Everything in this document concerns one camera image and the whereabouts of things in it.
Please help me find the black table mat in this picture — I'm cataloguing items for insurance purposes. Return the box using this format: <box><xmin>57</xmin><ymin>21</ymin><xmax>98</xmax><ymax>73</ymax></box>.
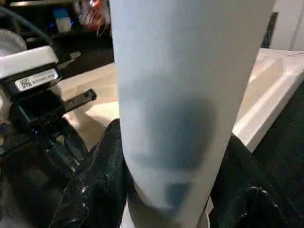
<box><xmin>0</xmin><ymin>80</ymin><xmax>304</xmax><ymax>228</ymax></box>

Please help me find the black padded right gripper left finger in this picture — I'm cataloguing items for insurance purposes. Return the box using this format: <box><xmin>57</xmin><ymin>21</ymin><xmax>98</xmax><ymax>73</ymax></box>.
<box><xmin>48</xmin><ymin>118</ymin><xmax>129</xmax><ymax>228</ymax></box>

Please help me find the white plastic table top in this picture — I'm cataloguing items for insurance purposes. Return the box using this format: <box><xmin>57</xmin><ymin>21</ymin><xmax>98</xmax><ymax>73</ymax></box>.
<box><xmin>232</xmin><ymin>47</ymin><xmax>304</xmax><ymax>153</ymax></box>

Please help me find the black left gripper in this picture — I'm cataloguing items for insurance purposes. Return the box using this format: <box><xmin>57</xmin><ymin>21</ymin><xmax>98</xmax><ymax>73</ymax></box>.
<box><xmin>0</xmin><ymin>68</ymin><xmax>98</xmax><ymax>124</ymax></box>

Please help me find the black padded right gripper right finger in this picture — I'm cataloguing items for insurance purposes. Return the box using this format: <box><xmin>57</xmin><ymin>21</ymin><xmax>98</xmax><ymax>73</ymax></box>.
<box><xmin>210</xmin><ymin>135</ymin><xmax>304</xmax><ymax>228</ymax></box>

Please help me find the white plastic table leg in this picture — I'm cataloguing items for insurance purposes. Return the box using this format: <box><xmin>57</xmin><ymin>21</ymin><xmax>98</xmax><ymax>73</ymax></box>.
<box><xmin>109</xmin><ymin>0</ymin><xmax>276</xmax><ymax>228</ymax></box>

